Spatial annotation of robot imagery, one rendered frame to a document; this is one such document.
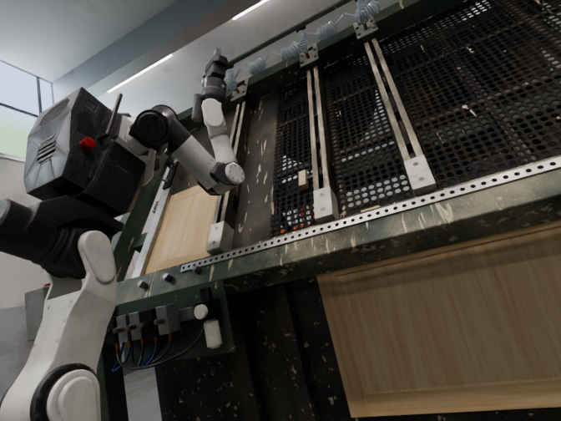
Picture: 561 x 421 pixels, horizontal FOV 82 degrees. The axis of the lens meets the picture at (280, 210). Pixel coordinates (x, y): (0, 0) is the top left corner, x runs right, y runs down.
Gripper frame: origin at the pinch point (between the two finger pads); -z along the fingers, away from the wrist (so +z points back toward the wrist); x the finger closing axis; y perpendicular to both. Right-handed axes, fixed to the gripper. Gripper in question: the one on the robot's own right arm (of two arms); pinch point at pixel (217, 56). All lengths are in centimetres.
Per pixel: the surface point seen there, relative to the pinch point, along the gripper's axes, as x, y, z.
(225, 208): 12, 13, 55
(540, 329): -67, 81, 90
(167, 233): 45, -1, 65
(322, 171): -21, 35, 43
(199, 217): 32, 10, 57
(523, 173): -74, 57, 50
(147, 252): 45, -8, 74
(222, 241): 5, 10, 69
